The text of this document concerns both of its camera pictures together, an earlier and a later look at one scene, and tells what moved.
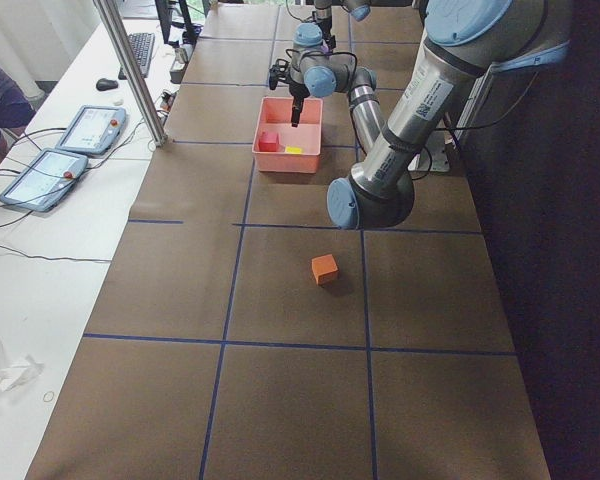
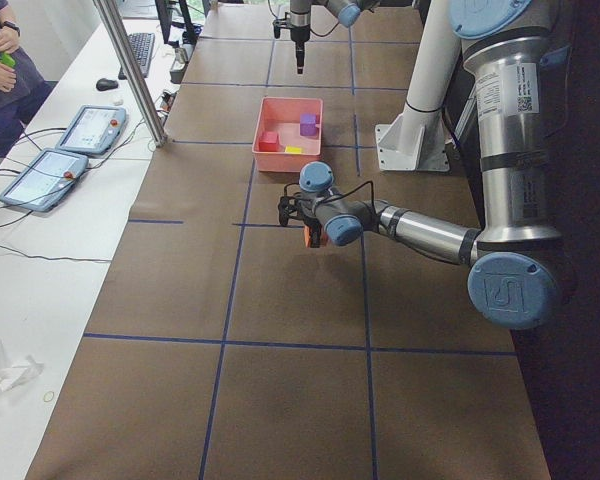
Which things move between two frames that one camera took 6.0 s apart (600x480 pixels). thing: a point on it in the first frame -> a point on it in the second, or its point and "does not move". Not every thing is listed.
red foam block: (268, 142) does not move
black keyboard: (142, 44) does not move
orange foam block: (325, 269) -> (307, 239)
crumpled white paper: (3, 374) does not move
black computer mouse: (106, 84) does not move
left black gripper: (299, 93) -> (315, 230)
